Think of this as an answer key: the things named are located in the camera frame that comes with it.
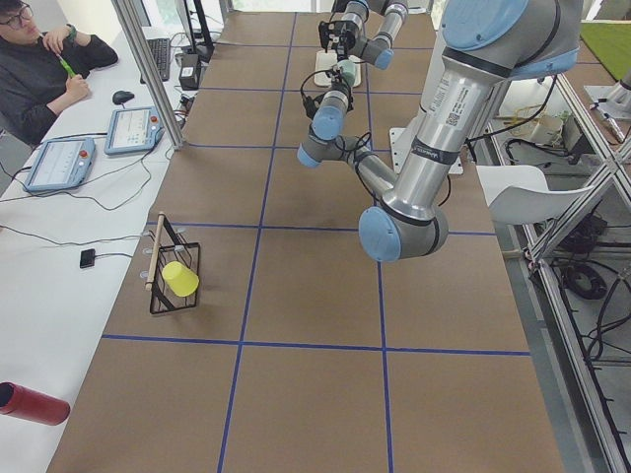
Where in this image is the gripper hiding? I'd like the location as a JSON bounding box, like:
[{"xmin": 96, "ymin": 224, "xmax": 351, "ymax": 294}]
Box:
[
  {"xmin": 318, "ymin": 20, "xmax": 358, "ymax": 53},
  {"xmin": 328, "ymin": 69, "xmax": 348, "ymax": 87}
]

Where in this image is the pale green plastic cup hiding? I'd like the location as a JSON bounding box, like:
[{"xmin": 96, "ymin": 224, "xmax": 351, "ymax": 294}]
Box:
[{"xmin": 336, "ymin": 59, "xmax": 361, "ymax": 88}]

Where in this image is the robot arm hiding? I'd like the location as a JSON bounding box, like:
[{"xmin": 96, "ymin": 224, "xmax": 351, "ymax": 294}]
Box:
[
  {"xmin": 315, "ymin": 1, "xmax": 443, "ymax": 71},
  {"xmin": 297, "ymin": 1, "xmax": 583, "ymax": 262}
]

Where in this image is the cream rabbit print tray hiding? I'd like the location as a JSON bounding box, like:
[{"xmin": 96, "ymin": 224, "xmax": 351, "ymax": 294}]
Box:
[{"xmin": 314, "ymin": 50, "xmax": 362, "ymax": 88}]

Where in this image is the yellow plastic cup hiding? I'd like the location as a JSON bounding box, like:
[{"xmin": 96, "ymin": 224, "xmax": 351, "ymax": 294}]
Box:
[{"xmin": 161, "ymin": 261, "xmax": 199, "ymax": 298}]

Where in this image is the black monitor stand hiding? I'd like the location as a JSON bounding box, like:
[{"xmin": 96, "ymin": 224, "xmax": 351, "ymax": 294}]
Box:
[{"xmin": 182, "ymin": 0, "xmax": 215, "ymax": 63}]

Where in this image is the black power adapter box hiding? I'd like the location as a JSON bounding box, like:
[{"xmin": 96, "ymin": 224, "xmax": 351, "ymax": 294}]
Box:
[{"xmin": 178, "ymin": 54, "xmax": 201, "ymax": 91}]

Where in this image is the black keyboard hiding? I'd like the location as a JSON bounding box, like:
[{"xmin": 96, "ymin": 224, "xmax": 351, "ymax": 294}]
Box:
[{"xmin": 147, "ymin": 37, "xmax": 171, "ymax": 82}]

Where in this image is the right blue teach pendant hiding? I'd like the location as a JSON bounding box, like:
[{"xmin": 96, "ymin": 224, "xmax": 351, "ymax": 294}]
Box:
[{"xmin": 105, "ymin": 106, "xmax": 164, "ymax": 156}]

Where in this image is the blue teach pendant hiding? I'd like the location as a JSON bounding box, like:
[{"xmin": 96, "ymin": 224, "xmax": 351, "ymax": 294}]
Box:
[
  {"xmin": 24, "ymin": 138, "xmax": 96, "ymax": 193},
  {"xmin": 105, "ymin": 106, "xmax": 164, "ymax": 156}
]

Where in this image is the white plastic chair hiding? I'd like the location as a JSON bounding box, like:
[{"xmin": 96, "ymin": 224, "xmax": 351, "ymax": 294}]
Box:
[{"xmin": 476, "ymin": 165, "xmax": 596, "ymax": 225}]

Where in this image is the black computer mouse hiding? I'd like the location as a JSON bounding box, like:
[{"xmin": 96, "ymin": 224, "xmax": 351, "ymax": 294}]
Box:
[{"xmin": 111, "ymin": 90, "xmax": 135, "ymax": 105}]

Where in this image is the green pen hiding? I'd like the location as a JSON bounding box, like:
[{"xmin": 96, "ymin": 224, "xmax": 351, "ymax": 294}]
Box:
[{"xmin": 58, "ymin": 55, "xmax": 76, "ymax": 78}]

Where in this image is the left blue teach pendant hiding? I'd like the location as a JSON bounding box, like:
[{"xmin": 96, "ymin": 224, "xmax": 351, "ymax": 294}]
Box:
[{"xmin": 24, "ymin": 138, "xmax": 96, "ymax": 193}]

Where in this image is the seated person in black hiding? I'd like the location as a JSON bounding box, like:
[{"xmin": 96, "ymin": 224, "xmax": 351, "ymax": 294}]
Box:
[{"xmin": 1, "ymin": 1, "xmax": 118, "ymax": 146}]

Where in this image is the small black puck device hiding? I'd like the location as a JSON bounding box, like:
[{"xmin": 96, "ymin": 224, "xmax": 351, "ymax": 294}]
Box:
[{"xmin": 79, "ymin": 248, "xmax": 97, "ymax": 269}]

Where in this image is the red cylindrical bottle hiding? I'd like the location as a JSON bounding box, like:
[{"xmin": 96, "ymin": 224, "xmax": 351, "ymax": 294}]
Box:
[{"xmin": 1, "ymin": 381, "xmax": 71, "ymax": 426}]

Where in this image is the aluminium frame post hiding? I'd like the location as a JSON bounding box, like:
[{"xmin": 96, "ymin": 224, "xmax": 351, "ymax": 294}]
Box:
[{"xmin": 111, "ymin": 0, "xmax": 184, "ymax": 151}]

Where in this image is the wooden rack handle rod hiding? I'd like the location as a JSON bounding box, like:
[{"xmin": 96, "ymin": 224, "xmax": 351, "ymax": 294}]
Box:
[{"xmin": 145, "ymin": 211, "xmax": 166, "ymax": 291}]

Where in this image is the black wire cup rack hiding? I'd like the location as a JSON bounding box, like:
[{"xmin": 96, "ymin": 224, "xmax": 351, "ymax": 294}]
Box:
[{"xmin": 141, "ymin": 212, "xmax": 201, "ymax": 316}]

